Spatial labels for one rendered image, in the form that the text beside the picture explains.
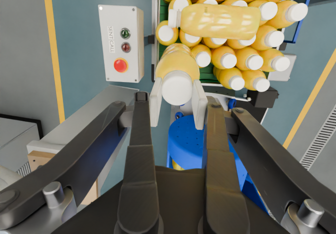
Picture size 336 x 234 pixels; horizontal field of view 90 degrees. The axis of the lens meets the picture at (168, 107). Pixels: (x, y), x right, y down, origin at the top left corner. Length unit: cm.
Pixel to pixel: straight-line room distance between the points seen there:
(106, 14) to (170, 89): 36
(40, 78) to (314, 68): 260
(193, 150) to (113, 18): 42
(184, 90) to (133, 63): 32
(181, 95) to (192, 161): 32
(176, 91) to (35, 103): 214
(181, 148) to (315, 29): 166
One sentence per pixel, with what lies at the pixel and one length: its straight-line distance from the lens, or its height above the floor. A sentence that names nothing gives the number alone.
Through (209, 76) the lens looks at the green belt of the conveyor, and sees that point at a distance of 72.
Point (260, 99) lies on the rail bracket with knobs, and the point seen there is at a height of 100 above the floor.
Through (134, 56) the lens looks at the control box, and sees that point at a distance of 51.
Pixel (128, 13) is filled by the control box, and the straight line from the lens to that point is 51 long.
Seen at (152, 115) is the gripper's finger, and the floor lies 145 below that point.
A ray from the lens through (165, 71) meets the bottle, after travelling 23.
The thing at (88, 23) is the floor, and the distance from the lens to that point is 176.
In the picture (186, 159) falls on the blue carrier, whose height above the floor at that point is 121.
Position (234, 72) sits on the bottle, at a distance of 56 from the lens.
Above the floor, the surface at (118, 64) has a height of 111.
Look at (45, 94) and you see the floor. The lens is 217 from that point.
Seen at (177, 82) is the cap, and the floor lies 139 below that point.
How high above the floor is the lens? 159
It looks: 66 degrees down
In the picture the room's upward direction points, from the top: 173 degrees counter-clockwise
